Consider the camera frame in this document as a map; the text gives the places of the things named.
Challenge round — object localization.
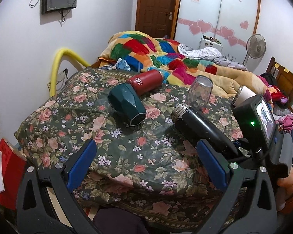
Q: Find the dark green faceted cup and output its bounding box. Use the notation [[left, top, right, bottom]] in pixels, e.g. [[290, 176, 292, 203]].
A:
[[107, 83, 147, 126]]

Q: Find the standing electric fan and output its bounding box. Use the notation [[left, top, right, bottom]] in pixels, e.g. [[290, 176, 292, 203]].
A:
[[243, 34, 266, 66]]

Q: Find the black thermos tumbler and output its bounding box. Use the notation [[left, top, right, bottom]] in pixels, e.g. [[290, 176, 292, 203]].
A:
[[171, 104, 242, 160]]

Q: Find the brown wooden door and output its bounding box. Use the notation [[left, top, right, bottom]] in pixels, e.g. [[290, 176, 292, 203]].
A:
[[135, 0, 180, 39]]

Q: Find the colourful patchwork blanket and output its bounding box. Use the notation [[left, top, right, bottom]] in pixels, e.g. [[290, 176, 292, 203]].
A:
[[98, 31, 272, 103]]

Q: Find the floral green table cloth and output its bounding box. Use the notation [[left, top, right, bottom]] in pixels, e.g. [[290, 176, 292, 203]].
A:
[[13, 67, 250, 232]]

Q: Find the red thermos bottle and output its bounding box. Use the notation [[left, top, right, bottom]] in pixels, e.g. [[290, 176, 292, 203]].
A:
[[126, 70, 164, 96]]

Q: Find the red gift box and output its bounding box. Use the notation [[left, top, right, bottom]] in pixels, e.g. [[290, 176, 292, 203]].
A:
[[0, 138, 27, 210]]

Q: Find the person right hand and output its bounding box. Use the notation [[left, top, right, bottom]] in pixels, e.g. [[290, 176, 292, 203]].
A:
[[276, 168, 293, 215]]

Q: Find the wooden bed headboard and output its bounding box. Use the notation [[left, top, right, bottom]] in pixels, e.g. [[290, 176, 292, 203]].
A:
[[266, 57, 293, 112]]

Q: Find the yellow foam padded rail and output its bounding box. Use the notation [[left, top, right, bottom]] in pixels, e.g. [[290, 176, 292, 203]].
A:
[[49, 48, 91, 97]]

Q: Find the white appliance box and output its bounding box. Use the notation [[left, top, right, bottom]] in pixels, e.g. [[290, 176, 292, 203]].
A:
[[199, 35, 223, 52]]

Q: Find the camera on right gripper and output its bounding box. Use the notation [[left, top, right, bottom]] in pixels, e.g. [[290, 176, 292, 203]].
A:
[[233, 95, 277, 152]]

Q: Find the white grey bedsheet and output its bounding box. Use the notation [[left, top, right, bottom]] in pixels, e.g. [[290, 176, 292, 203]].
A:
[[178, 44, 247, 71]]

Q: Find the frosted wardrobe sliding door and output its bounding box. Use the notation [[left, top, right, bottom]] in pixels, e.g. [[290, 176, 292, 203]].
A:
[[175, 0, 260, 63]]

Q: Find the clear glass cup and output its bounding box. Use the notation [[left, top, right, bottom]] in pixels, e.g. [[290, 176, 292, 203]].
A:
[[186, 75, 213, 108]]

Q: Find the white cylindrical bottle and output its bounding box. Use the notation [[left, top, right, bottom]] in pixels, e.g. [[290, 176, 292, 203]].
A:
[[232, 86, 256, 107]]

